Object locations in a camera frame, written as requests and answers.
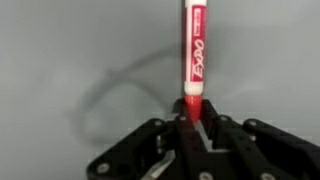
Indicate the red Expo marker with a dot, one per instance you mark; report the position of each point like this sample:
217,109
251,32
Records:
195,50

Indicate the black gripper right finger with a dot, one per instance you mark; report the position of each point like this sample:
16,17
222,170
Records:
253,150

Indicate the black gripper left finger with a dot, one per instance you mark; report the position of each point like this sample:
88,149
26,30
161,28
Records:
143,150

